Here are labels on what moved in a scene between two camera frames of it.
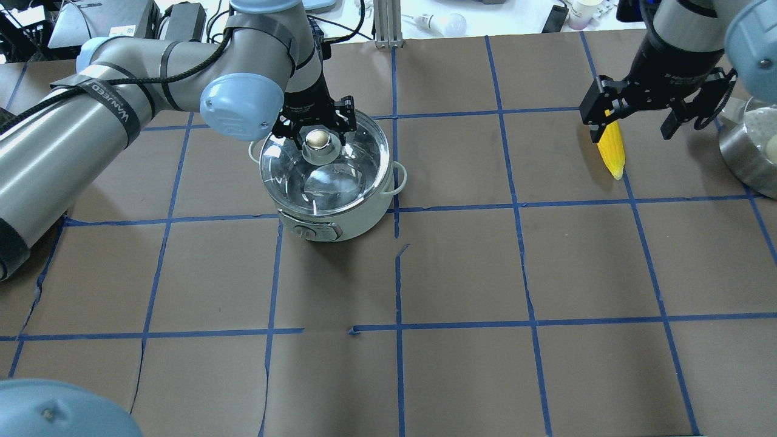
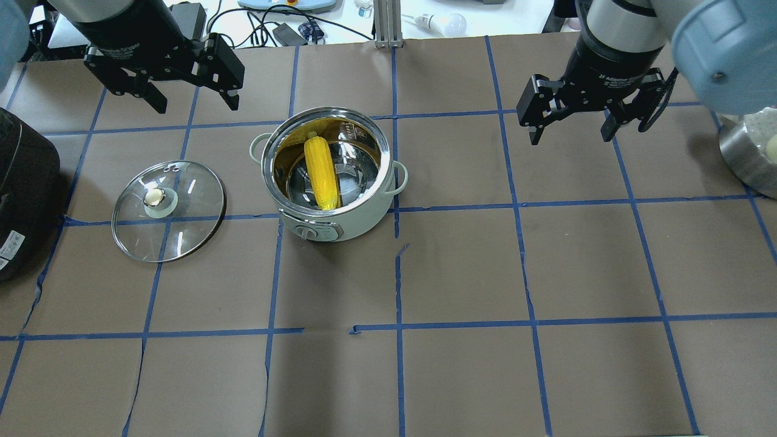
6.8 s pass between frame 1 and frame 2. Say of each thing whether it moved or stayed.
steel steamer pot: stayed
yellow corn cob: moved
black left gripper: moved
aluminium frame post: stayed
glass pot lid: moved
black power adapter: stayed
